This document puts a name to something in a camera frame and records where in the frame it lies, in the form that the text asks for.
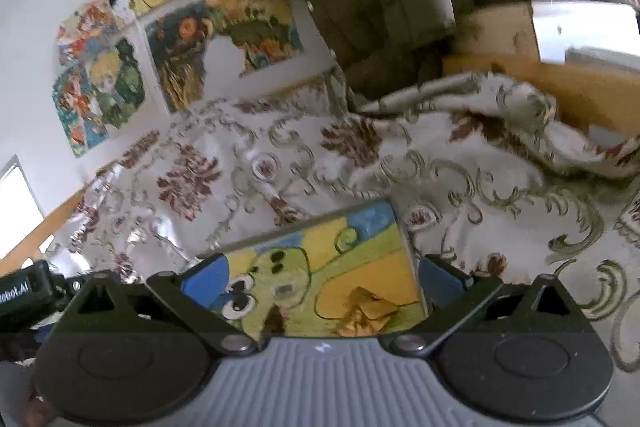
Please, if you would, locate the white board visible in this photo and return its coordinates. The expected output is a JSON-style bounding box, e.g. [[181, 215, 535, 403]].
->
[[531, 0, 640, 64]]

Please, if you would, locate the window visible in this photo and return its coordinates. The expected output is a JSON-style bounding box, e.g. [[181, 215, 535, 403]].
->
[[0, 156, 47, 259]]

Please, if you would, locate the green red wall poster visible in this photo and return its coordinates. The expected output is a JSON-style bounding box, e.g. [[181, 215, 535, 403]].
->
[[51, 0, 147, 158]]

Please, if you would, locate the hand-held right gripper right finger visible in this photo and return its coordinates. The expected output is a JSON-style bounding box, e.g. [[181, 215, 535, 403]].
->
[[382, 255, 596, 355]]

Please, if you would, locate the cartoon print tin box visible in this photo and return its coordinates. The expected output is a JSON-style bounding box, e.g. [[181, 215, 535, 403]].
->
[[197, 199, 431, 339]]

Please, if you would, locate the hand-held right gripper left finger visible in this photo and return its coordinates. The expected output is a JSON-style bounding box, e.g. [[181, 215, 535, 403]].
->
[[50, 253, 258, 354]]

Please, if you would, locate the gold candy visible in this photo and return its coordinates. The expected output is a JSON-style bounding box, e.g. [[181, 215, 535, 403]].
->
[[337, 286, 402, 337]]

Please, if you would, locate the floral printed blanket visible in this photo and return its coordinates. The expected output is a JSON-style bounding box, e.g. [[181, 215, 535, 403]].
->
[[47, 69, 640, 375]]

